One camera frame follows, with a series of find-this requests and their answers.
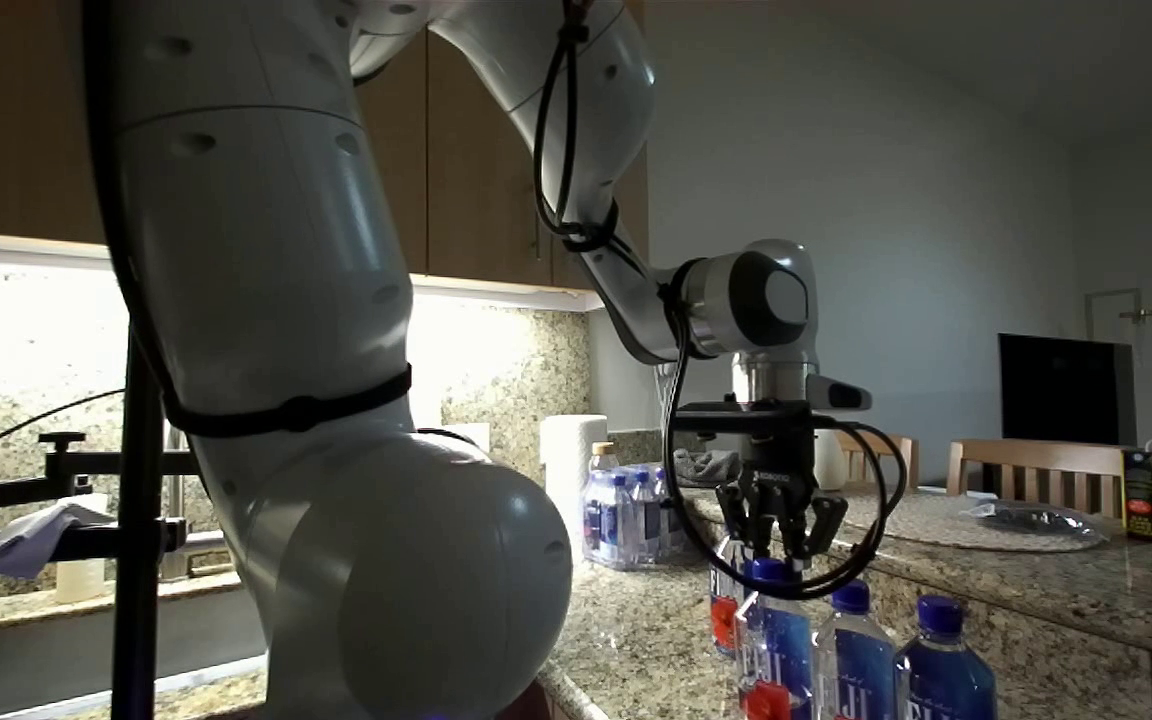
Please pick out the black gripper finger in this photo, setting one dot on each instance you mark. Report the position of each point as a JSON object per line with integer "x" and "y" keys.
{"x": 811, "y": 521}
{"x": 749, "y": 516}

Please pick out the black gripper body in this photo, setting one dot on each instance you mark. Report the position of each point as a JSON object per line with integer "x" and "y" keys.
{"x": 768, "y": 463}

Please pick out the blue-capped water bottle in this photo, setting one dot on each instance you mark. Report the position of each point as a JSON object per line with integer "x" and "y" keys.
{"x": 945, "y": 681}
{"x": 859, "y": 664}
{"x": 724, "y": 613}
{"x": 777, "y": 655}

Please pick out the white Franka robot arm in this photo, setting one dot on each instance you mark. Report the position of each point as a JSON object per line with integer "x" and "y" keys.
{"x": 271, "y": 267}

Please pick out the shrink-wrapped water bottle pack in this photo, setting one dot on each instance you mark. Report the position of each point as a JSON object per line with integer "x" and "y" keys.
{"x": 629, "y": 512}

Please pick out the wooden slatted chair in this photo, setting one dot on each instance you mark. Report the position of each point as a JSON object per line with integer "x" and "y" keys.
{"x": 1030, "y": 463}
{"x": 877, "y": 463}

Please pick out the white paper towel roll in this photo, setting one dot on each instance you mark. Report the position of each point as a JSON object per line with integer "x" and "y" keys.
{"x": 564, "y": 466}

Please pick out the small bluish dish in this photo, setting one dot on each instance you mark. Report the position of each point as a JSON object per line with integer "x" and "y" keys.
{"x": 1038, "y": 521}

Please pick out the black monitor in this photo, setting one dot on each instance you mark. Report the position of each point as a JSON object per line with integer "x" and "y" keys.
{"x": 1062, "y": 387}

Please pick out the dark labelled drink carton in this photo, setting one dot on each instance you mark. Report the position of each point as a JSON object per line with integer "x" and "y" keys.
{"x": 1147, "y": 501}

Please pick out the black metal stand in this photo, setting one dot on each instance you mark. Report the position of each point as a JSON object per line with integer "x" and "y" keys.
{"x": 138, "y": 602}

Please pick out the white cloth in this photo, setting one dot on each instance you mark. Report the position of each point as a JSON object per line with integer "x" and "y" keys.
{"x": 37, "y": 543}

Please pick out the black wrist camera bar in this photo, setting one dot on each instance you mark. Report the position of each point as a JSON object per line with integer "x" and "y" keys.
{"x": 763, "y": 418}

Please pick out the wooden wall cabinet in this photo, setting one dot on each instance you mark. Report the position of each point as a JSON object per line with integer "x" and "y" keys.
{"x": 470, "y": 175}

